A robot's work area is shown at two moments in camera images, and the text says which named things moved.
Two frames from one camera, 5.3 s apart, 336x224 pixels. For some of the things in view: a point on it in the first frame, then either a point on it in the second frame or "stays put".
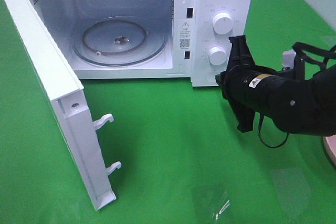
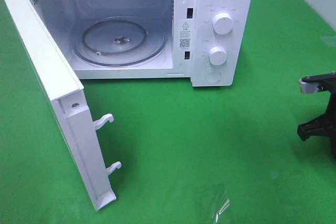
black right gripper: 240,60 -> 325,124
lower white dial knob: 218,56 stays put
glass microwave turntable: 119,41 stays put
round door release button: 210,76 stays put
